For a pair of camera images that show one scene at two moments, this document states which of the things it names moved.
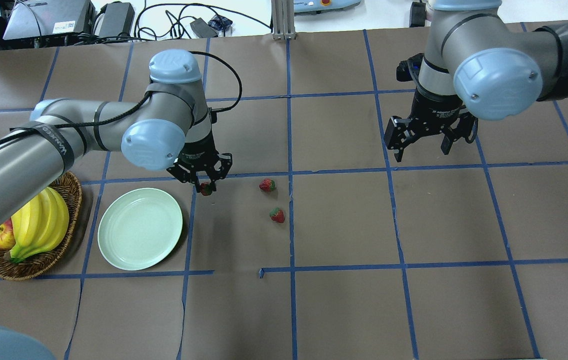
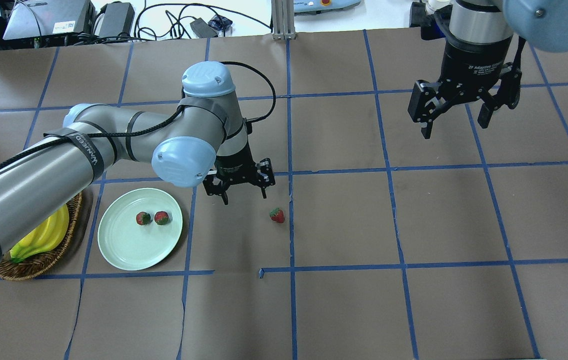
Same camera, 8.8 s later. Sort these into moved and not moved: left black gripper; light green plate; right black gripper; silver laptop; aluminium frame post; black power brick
Moved: right black gripper; left black gripper
Not moved: silver laptop; black power brick; aluminium frame post; light green plate
